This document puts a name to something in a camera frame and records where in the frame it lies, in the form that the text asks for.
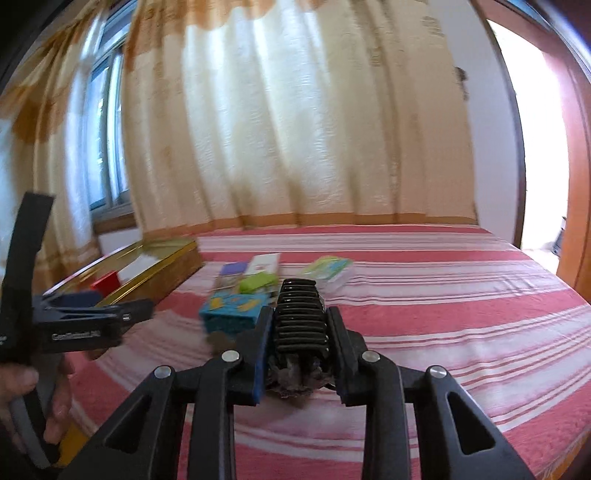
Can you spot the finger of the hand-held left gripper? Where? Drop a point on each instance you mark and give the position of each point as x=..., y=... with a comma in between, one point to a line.
x=92, y=330
x=78, y=297

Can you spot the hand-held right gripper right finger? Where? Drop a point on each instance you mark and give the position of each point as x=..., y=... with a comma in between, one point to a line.
x=342, y=374

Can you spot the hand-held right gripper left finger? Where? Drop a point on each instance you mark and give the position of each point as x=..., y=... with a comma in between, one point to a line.
x=259, y=369

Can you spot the green toy block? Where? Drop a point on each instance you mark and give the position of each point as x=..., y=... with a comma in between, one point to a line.
x=256, y=282

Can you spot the gold metal tray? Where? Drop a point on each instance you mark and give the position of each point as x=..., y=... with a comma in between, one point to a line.
x=178, y=263

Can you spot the clear case with green print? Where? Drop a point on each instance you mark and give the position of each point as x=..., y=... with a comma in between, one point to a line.
x=330, y=268

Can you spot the person's left hand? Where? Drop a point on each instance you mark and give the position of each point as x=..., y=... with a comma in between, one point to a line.
x=62, y=406

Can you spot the red toy block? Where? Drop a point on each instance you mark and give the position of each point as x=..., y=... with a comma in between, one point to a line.
x=106, y=282

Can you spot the teal printed box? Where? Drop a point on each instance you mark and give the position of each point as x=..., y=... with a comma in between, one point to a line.
x=231, y=318

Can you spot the white paper tray liner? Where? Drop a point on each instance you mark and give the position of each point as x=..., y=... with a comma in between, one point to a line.
x=141, y=264

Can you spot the wooden window sill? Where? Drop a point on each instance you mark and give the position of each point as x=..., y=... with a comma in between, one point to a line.
x=115, y=221

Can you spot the small picture card box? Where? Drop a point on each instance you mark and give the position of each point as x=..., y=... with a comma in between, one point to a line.
x=226, y=285

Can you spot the small blue box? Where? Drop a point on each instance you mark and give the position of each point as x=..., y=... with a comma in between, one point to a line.
x=233, y=269

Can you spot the white card box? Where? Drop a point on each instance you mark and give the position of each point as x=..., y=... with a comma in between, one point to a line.
x=264, y=264

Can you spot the red striped bed sheet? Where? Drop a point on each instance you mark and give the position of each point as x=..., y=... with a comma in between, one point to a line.
x=438, y=300

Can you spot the narrow cream patterned curtain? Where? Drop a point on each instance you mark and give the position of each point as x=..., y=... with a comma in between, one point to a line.
x=46, y=138

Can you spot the window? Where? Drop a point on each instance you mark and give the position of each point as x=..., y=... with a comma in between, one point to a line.
x=108, y=138

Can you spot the wide cream patterned curtain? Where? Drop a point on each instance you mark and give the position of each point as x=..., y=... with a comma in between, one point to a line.
x=300, y=115

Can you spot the wooden door frame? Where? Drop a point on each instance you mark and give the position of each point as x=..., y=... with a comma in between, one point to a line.
x=577, y=161

